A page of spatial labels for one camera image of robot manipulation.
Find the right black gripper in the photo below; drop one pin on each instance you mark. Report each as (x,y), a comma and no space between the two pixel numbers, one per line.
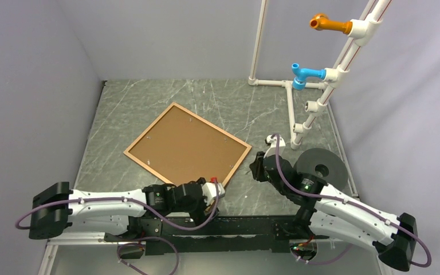
(256,167)

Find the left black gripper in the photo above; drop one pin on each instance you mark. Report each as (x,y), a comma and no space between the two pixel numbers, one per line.
(197,215)

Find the wooden picture frame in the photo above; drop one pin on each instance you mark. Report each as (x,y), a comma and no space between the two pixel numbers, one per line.
(180,146)

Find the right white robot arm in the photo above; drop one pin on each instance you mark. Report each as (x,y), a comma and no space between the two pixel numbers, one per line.
(324,210)

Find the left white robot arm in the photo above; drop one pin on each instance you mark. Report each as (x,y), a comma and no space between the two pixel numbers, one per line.
(125,214)

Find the blue pipe fitting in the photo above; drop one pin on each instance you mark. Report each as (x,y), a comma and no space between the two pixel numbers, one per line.
(302,74)

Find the orange pipe fitting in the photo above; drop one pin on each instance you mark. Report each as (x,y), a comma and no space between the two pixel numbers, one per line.
(322,22)

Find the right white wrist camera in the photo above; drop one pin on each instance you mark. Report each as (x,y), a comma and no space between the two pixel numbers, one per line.
(276,145)

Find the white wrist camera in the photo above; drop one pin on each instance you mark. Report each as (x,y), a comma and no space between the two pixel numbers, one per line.
(276,145)
(212,190)

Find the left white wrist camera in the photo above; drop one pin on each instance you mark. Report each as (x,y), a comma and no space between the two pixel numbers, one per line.
(212,190)

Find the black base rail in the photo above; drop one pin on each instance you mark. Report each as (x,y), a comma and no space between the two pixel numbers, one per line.
(275,233)

